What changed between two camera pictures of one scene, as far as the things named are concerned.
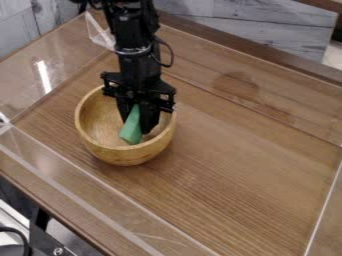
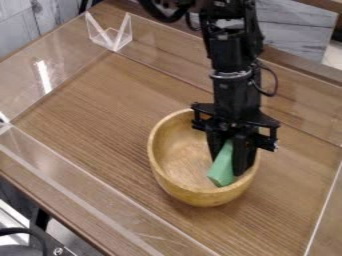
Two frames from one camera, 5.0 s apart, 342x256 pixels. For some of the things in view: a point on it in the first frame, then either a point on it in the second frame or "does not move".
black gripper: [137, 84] to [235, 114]
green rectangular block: [131, 131] to [222, 173]
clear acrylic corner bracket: [100, 35] does not move
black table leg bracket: [43, 244] does not move
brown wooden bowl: [99, 123] to [181, 160]
